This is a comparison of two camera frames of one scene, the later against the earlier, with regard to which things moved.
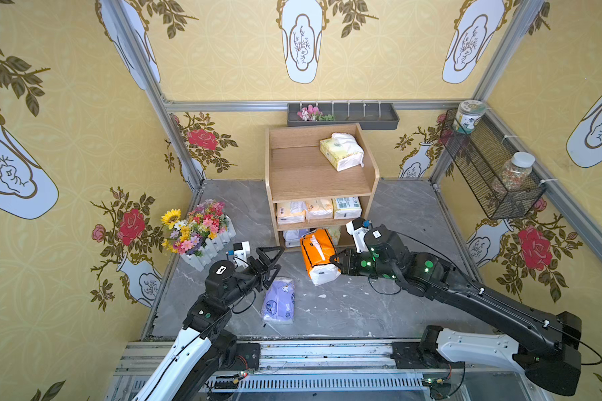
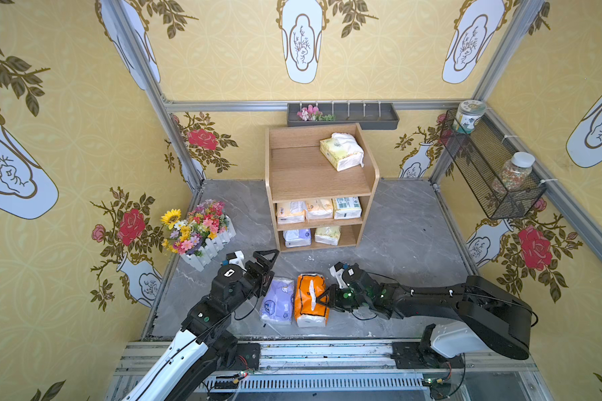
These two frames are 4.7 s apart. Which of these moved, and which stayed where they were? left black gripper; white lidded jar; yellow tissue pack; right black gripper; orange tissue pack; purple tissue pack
Moved: right black gripper; orange tissue pack
Stayed: yellow tissue pack; purple tissue pack; left black gripper; white lidded jar
